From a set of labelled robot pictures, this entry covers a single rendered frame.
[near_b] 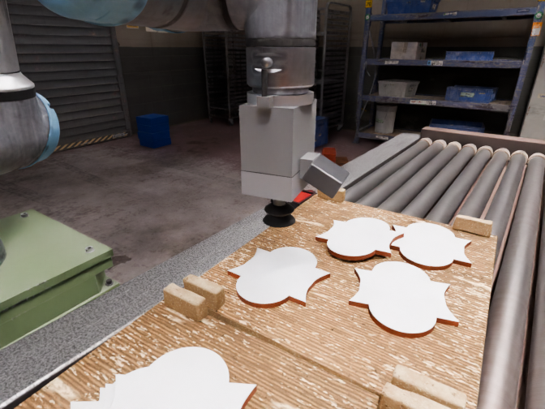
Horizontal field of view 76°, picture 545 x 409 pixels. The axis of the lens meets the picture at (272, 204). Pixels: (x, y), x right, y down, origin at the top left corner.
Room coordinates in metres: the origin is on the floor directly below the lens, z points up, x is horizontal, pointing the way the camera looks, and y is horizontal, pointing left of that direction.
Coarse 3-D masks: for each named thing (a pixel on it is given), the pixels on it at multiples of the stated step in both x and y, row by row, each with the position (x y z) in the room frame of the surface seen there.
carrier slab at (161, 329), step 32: (160, 320) 0.32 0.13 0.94; (192, 320) 0.32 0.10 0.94; (96, 352) 0.28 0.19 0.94; (128, 352) 0.28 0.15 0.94; (160, 352) 0.28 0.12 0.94; (224, 352) 0.28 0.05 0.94; (256, 352) 0.28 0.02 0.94; (64, 384) 0.24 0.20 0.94; (96, 384) 0.24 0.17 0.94; (256, 384) 0.24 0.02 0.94; (288, 384) 0.24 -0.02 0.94; (320, 384) 0.24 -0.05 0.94; (352, 384) 0.24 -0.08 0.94
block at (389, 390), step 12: (384, 396) 0.21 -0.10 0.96; (396, 396) 0.20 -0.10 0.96; (408, 396) 0.20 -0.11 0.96; (420, 396) 0.20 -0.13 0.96; (384, 408) 0.20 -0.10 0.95; (396, 408) 0.20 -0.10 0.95; (408, 408) 0.19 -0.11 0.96; (420, 408) 0.19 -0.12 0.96; (432, 408) 0.19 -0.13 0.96; (444, 408) 0.19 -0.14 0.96
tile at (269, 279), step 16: (256, 256) 0.45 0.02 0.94; (272, 256) 0.45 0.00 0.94; (288, 256) 0.45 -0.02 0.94; (304, 256) 0.45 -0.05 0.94; (240, 272) 0.41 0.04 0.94; (256, 272) 0.41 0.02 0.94; (272, 272) 0.41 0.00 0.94; (288, 272) 0.41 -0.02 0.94; (304, 272) 0.41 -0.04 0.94; (320, 272) 0.41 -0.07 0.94; (240, 288) 0.37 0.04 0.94; (256, 288) 0.37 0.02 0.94; (272, 288) 0.37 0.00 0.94; (288, 288) 0.37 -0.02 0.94; (304, 288) 0.37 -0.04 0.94; (256, 304) 0.35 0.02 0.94; (272, 304) 0.35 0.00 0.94; (304, 304) 0.35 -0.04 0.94
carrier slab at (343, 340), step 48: (288, 240) 0.51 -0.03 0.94; (480, 240) 0.51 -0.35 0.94; (336, 288) 0.38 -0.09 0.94; (480, 288) 0.38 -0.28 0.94; (288, 336) 0.30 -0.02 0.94; (336, 336) 0.30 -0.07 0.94; (384, 336) 0.30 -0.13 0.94; (432, 336) 0.30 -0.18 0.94; (480, 336) 0.30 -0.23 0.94; (384, 384) 0.24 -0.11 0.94
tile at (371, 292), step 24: (384, 264) 0.43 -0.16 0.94; (408, 264) 0.43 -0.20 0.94; (360, 288) 0.37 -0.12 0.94; (384, 288) 0.37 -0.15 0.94; (408, 288) 0.37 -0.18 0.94; (432, 288) 0.37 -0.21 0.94; (384, 312) 0.33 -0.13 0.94; (408, 312) 0.33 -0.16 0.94; (432, 312) 0.33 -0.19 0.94; (408, 336) 0.30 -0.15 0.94
